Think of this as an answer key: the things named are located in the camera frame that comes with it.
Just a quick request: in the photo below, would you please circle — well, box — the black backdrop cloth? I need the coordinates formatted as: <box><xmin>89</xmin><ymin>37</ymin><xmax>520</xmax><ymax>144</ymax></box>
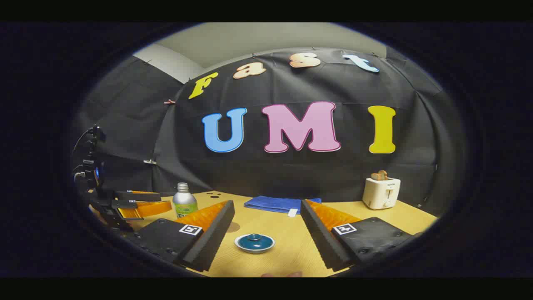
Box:
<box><xmin>71</xmin><ymin>47</ymin><xmax>467</xmax><ymax>217</ymax></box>

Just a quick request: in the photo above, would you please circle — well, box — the silver green-label water bottle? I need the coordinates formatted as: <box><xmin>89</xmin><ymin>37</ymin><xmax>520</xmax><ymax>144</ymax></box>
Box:
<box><xmin>172</xmin><ymin>182</ymin><xmax>199</xmax><ymax>219</ymax></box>

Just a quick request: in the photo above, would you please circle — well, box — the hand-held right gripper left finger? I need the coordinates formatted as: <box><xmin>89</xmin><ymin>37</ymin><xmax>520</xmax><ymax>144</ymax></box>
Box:
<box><xmin>133</xmin><ymin>200</ymin><xmax>236</xmax><ymax>272</ymax></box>

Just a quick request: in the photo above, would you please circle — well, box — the blue folded towel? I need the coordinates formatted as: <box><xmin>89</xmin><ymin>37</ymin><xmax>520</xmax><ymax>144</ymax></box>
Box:
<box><xmin>244</xmin><ymin>195</ymin><xmax>322</xmax><ymax>217</ymax></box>

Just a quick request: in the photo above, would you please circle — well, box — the blue white-rimmed teacup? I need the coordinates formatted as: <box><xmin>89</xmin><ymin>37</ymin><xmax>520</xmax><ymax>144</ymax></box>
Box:
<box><xmin>234</xmin><ymin>233</ymin><xmax>275</xmax><ymax>254</ymax></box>

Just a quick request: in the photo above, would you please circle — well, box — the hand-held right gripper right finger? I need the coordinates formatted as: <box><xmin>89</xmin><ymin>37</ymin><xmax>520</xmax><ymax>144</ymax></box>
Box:
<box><xmin>300</xmin><ymin>199</ymin><xmax>417</xmax><ymax>272</ymax></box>

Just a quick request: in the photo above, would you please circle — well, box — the white toaster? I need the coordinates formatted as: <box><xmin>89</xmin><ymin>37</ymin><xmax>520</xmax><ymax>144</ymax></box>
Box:
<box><xmin>362</xmin><ymin>177</ymin><xmax>401</xmax><ymax>210</ymax></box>

